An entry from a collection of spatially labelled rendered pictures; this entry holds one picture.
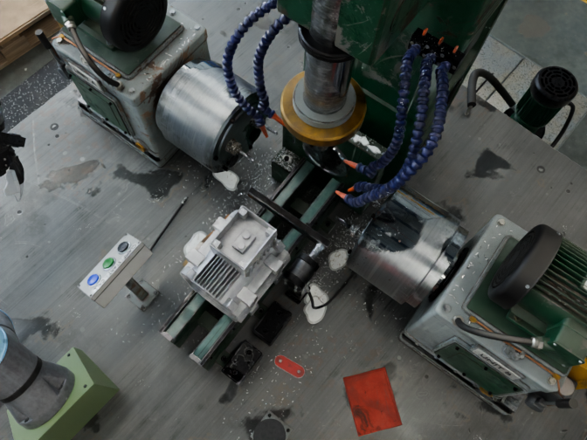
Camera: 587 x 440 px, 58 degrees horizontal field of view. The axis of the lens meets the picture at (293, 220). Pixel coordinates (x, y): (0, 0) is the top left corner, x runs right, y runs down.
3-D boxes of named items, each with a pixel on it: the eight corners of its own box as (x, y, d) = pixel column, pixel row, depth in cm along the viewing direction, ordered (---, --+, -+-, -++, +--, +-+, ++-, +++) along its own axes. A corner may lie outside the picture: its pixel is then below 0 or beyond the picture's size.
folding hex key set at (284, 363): (272, 364, 141) (272, 363, 140) (278, 353, 142) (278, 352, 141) (300, 381, 140) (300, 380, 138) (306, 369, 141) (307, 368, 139)
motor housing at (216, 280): (234, 228, 142) (228, 200, 125) (290, 268, 139) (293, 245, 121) (186, 285, 136) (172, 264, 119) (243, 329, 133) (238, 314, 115)
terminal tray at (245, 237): (243, 216, 127) (241, 203, 121) (278, 240, 125) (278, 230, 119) (211, 253, 124) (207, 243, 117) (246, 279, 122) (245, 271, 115)
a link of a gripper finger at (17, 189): (6, 210, 128) (-10, 176, 123) (20, 198, 133) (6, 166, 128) (17, 210, 127) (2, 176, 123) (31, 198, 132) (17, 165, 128)
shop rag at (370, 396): (342, 377, 141) (342, 377, 140) (384, 367, 142) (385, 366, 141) (358, 436, 135) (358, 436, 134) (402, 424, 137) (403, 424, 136)
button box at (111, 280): (139, 243, 131) (126, 230, 127) (154, 253, 127) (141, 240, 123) (90, 297, 126) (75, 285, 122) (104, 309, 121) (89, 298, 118)
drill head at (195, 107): (186, 71, 161) (170, 11, 138) (280, 134, 154) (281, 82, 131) (129, 127, 153) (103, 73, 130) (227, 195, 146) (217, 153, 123)
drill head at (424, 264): (365, 189, 148) (382, 146, 125) (493, 274, 140) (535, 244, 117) (314, 257, 140) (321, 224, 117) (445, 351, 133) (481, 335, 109)
